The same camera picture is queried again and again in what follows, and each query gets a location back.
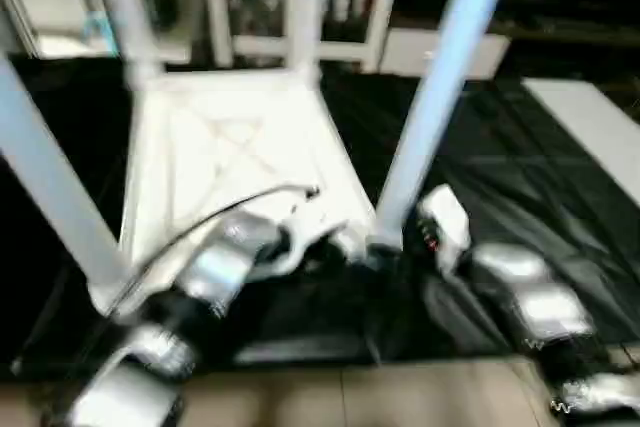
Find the white plastic table top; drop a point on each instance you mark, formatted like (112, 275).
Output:
(230, 137)

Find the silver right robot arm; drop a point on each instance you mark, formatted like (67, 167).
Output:
(540, 307)

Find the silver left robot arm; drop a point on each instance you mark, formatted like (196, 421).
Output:
(200, 287)

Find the black work mat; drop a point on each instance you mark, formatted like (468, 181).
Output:
(520, 177)

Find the white drawer unit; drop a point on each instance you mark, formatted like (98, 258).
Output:
(420, 52)

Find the white glass door cabinet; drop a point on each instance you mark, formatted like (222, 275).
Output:
(300, 2)

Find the teal stand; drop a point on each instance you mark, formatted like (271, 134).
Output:
(100, 27)

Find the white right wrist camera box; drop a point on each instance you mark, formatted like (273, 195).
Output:
(445, 225)

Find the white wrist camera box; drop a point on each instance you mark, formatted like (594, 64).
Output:
(445, 225)
(310, 242)

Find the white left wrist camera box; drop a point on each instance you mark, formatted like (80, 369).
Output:
(310, 242)

